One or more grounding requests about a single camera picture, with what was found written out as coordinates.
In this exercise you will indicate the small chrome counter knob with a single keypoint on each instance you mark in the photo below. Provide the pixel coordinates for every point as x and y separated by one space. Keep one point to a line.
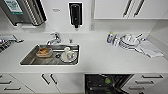
70 40

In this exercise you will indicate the dishes in sink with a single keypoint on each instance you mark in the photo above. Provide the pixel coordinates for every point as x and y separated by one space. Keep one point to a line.
67 55
44 52

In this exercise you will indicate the blue dish soap bottle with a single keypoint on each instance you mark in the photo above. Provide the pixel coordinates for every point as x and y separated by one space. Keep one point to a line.
110 37

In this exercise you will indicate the chrome sink faucet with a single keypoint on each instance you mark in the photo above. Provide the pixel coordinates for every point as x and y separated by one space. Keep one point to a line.
54 38

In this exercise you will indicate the small white bottle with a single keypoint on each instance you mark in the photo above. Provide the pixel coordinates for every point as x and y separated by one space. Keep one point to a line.
115 40

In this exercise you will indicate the white lower cabinet door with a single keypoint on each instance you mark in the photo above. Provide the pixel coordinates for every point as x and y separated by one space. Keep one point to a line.
30 83
68 83

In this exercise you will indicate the white cabinet door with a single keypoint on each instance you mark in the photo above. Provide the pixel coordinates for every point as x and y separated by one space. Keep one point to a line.
151 8
30 83
68 83
106 8

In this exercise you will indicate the white upper cabinet door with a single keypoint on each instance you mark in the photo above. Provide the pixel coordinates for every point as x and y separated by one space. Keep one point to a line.
151 8
106 8

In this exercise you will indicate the white bowl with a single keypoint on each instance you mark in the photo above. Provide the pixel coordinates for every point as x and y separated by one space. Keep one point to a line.
129 38

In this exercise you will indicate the stainless steel sink basin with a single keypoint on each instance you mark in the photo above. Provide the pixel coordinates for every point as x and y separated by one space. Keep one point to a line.
28 60

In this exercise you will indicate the steel paper towel dispenser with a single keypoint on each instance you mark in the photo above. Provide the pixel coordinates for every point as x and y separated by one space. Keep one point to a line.
23 11

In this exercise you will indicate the dish drying rack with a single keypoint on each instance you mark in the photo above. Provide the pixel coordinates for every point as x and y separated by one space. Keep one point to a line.
6 41

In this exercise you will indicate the white wall outlet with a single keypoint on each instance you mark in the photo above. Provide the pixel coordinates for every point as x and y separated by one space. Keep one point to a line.
92 26

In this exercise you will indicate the black wall soap dispenser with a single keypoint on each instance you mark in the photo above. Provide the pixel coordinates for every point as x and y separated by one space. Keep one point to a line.
75 15

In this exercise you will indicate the small wall label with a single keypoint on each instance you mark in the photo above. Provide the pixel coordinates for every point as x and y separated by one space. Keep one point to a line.
56 10

